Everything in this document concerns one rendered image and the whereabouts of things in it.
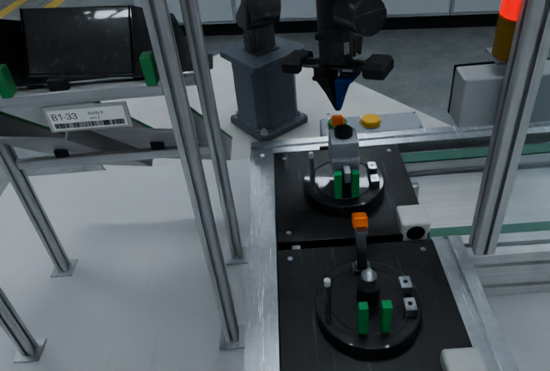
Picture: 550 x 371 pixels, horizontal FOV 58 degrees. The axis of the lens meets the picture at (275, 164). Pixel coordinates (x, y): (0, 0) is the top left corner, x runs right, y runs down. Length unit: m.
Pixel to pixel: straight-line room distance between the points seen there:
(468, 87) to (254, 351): 0.43
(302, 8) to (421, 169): 3.00
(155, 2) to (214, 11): 3.55
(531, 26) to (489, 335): 0.38
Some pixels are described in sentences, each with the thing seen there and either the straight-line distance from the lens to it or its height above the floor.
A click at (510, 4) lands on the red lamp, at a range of 0.63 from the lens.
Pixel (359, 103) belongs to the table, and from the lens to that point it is 1.33.
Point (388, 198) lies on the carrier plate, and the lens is 0.86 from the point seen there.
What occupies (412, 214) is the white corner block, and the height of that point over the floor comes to 0.99.
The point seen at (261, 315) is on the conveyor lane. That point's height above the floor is 0.95.
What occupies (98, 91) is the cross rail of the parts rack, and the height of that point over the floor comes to 1.31.
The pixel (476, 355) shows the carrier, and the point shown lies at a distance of 0.67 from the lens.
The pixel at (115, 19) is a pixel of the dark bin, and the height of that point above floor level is 1.36.
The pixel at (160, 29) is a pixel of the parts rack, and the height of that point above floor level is 1.37.
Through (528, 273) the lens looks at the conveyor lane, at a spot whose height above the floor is 0.91.
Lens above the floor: 1.54
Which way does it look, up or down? 37 degrees down
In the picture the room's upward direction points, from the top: 6 degrees counter-clockwise
